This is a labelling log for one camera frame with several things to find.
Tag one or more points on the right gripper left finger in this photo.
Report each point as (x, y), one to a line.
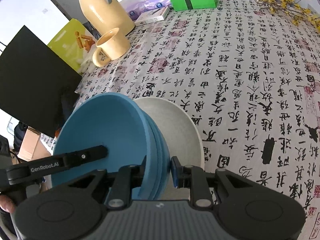
(122, 183)

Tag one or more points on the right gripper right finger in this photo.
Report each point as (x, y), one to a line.
(196, 180)

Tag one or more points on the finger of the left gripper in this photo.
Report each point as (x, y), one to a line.
(80, 157)

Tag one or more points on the blue bowl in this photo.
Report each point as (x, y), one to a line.
(152, 172)
(112, 120)
(165, 166)

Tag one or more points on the cream plate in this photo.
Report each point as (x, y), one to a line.
(179, 132)

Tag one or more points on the person left hand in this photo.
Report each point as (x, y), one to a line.
(7, 204)

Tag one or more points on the black paper bag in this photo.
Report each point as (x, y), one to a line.
(37, 86)

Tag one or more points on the yellow green snack box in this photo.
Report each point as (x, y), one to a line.
(73, 44)

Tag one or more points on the calligraphy print tablecloth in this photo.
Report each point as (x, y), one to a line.
(248, 79)

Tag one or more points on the yellow mug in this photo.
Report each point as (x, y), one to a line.
(111, 46)

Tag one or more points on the yellow thermos jug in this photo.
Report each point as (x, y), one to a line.
(105, 15)

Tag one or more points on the purple tissue pack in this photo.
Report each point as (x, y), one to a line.
(134, 8)

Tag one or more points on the white book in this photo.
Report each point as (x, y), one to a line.
(151, 16)

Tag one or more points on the yellow flower branch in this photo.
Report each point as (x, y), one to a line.
(293, 9)

